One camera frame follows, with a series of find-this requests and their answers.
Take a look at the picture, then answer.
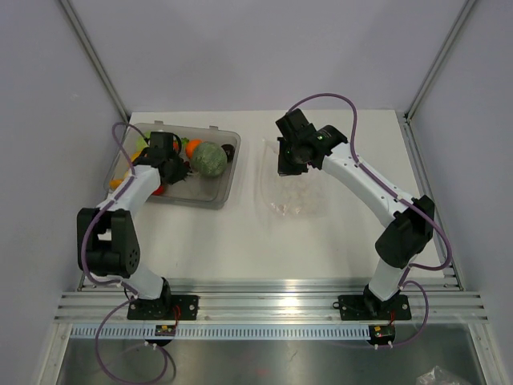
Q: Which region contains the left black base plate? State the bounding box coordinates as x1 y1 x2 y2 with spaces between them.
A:
127 294 199 321

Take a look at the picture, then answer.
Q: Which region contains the aluminium rail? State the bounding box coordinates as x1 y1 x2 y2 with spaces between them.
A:
54 278 489 324

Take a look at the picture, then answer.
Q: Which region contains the green netted melon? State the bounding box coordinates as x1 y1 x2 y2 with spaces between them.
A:
190 142 228 178

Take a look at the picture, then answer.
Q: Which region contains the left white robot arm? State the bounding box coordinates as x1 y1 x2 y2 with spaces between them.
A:
77 132 188 319

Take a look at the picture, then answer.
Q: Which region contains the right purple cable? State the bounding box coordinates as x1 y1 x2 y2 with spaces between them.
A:
288 92 454 350

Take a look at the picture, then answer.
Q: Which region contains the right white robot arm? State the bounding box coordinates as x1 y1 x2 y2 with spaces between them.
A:
276 109 434 318

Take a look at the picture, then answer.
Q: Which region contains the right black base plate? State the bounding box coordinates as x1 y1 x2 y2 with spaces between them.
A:
332 294 412 321

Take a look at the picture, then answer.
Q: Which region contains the clear zip top bag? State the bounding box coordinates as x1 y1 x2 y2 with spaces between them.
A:
256 140 328 218

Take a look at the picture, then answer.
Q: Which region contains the green cabbage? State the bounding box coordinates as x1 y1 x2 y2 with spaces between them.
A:
135 137 148 152

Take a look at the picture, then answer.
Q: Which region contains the clear plastic food tray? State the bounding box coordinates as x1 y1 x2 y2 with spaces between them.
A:
121 122 240 209

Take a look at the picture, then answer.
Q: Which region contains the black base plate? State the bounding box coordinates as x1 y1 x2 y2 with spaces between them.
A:
127 294 199 321
332 294 412 321

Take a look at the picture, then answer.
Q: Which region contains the crumpled plastic wrap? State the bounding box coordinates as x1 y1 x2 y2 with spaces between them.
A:
415 366 468 385

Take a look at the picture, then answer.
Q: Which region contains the white slotted cable duct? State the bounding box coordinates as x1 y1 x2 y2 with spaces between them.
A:
70 323 370 341

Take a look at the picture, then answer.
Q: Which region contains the small orange fruit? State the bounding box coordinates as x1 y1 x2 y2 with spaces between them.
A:
109 179 123 190

